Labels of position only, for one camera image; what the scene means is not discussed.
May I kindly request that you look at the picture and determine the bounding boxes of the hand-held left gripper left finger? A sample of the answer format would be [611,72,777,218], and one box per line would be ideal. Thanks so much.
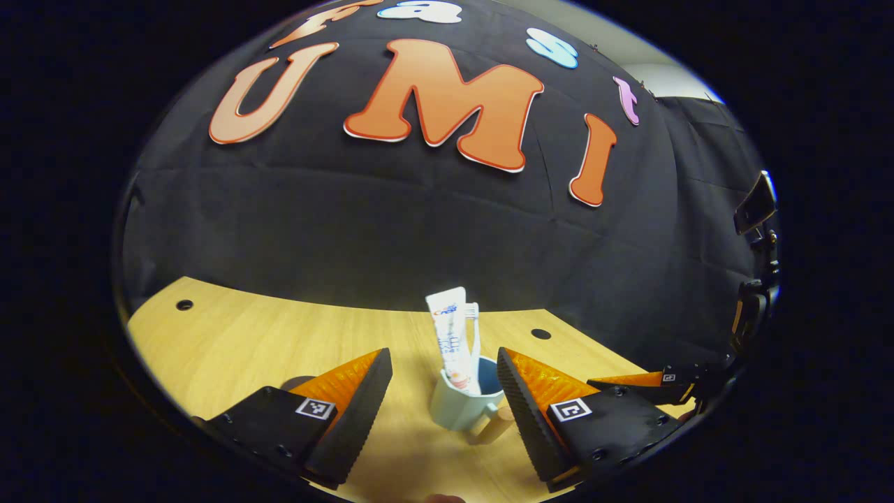
[192,347,394,490]

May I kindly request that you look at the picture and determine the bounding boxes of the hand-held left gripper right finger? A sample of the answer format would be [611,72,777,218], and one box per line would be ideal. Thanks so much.
[497,347,682,493]

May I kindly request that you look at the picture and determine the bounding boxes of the pale blue cup wooden handle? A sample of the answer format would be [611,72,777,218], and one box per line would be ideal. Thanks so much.
[429,355,518,446]

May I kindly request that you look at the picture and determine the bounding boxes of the white toothbrush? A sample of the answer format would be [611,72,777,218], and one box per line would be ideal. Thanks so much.
[464,302,483,392]

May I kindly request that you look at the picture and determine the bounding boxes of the white toothpaste tube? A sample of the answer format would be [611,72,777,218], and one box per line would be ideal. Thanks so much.
[425,286,483,395]

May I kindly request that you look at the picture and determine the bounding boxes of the wooden desktop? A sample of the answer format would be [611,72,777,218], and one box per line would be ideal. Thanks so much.
[127,276,699,503]

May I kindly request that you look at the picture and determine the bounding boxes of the black backdrop cloth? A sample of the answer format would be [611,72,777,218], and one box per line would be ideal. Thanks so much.
[115,0,776,392]

